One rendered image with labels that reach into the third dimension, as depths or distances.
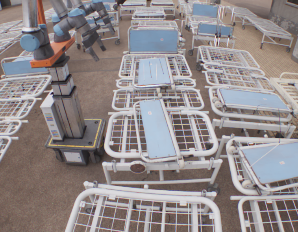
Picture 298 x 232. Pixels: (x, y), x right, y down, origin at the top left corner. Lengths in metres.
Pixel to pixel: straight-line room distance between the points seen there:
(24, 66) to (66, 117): 1.38
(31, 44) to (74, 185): 1.32
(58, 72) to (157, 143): 0.95
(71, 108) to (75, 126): 0.21
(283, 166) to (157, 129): 1.01
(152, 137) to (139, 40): 1.82
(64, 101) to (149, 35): 1.73
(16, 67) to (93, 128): 1.57
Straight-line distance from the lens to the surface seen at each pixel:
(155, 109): 1.86
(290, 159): 1.74
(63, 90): 1.76
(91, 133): 2.06
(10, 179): 2.41
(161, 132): 1.64
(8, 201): 2.25
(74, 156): 2.05
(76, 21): 1.24
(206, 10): 6.32
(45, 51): 1.48
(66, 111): 1.87
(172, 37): 3.10
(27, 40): 1.32
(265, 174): 1.51
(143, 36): 3.07
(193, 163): 1.55
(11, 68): 3.20
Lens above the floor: 1.64
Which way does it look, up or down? 39 degrees down
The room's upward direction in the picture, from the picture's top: straight up
